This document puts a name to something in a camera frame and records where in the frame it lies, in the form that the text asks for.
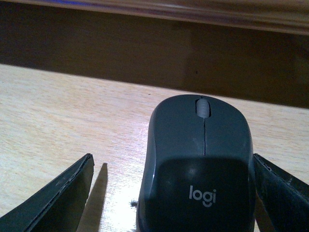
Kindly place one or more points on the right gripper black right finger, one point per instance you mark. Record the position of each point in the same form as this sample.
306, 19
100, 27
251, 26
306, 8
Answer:
284, 197

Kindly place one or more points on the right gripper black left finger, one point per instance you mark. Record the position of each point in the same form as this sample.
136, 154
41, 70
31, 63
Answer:
58, 206

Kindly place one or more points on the grey Logitech wireless mouse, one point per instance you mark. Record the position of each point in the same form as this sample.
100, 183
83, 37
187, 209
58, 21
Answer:
198, 174

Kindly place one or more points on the wooden desk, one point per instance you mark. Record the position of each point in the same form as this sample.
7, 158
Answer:
240, 63

